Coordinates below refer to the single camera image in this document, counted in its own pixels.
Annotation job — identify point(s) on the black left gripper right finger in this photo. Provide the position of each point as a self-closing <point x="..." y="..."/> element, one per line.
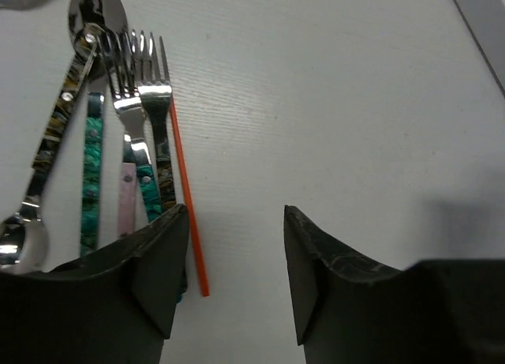
<point x="349" y="308"/>

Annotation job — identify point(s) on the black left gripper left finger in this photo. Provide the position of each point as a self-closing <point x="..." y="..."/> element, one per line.
<point x="115" y="305"/>

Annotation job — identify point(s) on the brown marbled handle spoon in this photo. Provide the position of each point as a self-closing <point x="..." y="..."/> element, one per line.
<point x="24" y="237"/>

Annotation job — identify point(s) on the pink handled fork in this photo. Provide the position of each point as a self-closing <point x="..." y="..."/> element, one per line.
<point x="127" y="190"/>

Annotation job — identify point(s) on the green marbled handle fork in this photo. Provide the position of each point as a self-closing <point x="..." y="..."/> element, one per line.
<point x="117" y="54"/>

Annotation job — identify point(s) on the brown marbled handle fork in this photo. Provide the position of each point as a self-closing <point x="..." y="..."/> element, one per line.
<point x="152" y="78"/>

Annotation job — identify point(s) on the green marbled handle spoon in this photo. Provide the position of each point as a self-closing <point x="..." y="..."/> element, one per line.
<point x="109" y="14"/>

